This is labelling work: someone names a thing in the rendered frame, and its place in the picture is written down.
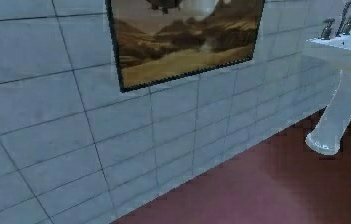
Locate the white pedestal sink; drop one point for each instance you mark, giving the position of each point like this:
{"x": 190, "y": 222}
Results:
{"x": 339, "y": 100}

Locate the grey sink faucet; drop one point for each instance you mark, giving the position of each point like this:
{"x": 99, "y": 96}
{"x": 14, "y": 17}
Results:
{"x": 344, "y": 23}

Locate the brown landscape framed picture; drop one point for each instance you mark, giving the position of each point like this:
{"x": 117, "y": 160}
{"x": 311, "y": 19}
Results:
{"x": 183, "y": 43}

